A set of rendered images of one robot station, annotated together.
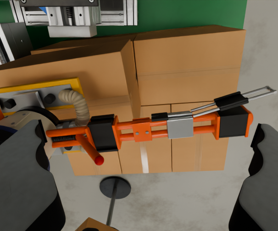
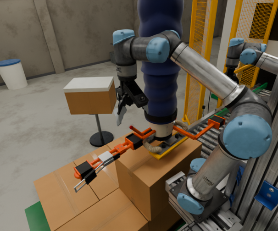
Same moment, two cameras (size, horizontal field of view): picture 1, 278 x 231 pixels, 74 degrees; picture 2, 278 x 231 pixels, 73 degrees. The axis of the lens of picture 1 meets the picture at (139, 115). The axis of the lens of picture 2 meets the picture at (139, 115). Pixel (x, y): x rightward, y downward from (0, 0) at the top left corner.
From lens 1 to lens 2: 0.70 m
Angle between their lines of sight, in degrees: 34
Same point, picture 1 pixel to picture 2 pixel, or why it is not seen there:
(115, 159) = not seen: hidden behind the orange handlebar
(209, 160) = (48, 182)
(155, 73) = (121, 211)
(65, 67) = (168, 166)
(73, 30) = (173, 178)
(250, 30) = not seen: outside the picture
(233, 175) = (5, 194)
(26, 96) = (172, 141)
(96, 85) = (150, 167)
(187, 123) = (103, 159)
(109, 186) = (106, 137)
